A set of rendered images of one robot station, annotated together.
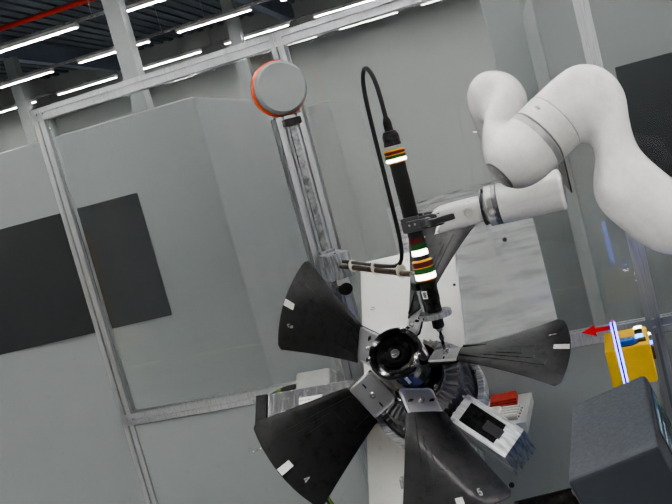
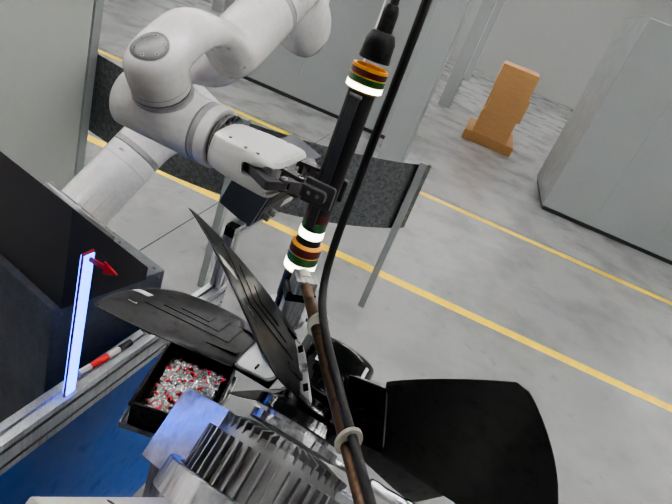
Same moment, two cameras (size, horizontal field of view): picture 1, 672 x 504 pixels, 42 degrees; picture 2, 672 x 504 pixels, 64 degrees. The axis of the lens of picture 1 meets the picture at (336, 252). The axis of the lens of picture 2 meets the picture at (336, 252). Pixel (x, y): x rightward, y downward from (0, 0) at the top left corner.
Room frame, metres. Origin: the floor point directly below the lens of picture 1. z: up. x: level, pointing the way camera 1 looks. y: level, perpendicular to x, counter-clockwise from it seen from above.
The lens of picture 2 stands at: (2.48, -0.19, 1.73)
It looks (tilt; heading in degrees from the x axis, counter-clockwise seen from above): 27 degrees down; 175
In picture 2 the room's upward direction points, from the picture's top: 22 degrees clockwise
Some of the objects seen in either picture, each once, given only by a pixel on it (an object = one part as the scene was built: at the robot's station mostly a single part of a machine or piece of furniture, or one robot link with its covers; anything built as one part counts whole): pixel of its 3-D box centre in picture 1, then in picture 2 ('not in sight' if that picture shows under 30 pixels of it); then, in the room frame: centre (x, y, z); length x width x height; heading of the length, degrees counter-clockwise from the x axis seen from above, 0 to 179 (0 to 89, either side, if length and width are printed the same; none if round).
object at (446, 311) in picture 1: (428, 294); (292, 292); (1.85, -0.17, 1.32); 0.09 x 0.07 x 0.10; 17
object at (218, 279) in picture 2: not in sight; (225, 255); (1.23, -0.35, 0.96); 0.03 x 0.03 x 0.20; 72
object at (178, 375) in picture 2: not in sight; (186, 393); (1.62, -0.30, 0.83); 0.19 x 0.14 x 0.04; 178
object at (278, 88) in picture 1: (278, 88); not in sight; (2.53, 0.04, 1.88); 0.17 x 0.15 x 0.16; 72
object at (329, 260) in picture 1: (335, 265); not in sight; (2.44, 0.01, 1.36); 0.10 x 0.07 x 0.08; 17
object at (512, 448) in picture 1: (492, 434); (199, 441); (1.86, -0.23, 0.98); 0.20 x 0.16 x 0.20; 162
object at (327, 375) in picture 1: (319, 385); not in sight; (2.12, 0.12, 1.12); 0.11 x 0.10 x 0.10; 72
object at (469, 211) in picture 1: (462, 212); (254, 155); (1.81, -0.27, 1.48); 0.11 x 0.10 x 0.07; 72
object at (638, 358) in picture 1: (630, 358); not in sight; (2.01, -0.61, 1.02); 0.16 x 0.10 x 0.11; 162
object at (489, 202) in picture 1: (492, 205); (216, 136); (1.79, -0.33, 1.48); 0.09 x 0.03 x 0.08; 162
